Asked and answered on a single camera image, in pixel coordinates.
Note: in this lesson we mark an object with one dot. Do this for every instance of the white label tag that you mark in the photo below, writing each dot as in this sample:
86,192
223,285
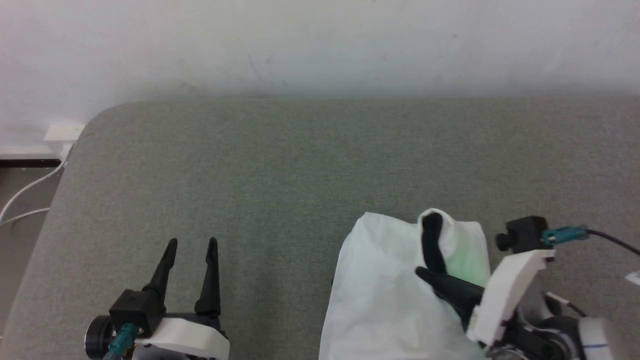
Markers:
634,277

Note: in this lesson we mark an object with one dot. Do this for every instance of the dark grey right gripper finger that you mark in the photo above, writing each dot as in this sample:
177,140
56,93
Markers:
457,284
462,307

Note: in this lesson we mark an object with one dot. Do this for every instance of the fabric sofa cushion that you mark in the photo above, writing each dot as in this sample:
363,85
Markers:
300,175

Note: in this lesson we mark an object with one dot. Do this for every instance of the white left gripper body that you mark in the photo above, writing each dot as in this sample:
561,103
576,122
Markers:
190,340

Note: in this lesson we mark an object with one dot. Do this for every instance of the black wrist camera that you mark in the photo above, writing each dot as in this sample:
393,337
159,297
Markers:
525,232
135,307

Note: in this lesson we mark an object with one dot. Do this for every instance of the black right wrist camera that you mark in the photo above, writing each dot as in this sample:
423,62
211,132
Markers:
525,232

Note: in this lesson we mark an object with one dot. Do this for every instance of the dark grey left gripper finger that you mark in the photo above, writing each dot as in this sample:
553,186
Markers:
162,272
210,285

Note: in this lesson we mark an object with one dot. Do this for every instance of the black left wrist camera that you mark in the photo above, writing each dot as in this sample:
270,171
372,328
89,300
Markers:
135,307

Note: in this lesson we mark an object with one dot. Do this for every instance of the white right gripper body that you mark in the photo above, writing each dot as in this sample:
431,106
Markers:
510,290

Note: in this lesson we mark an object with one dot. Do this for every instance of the white plastic bag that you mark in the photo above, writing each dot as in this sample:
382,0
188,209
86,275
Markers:
385,300

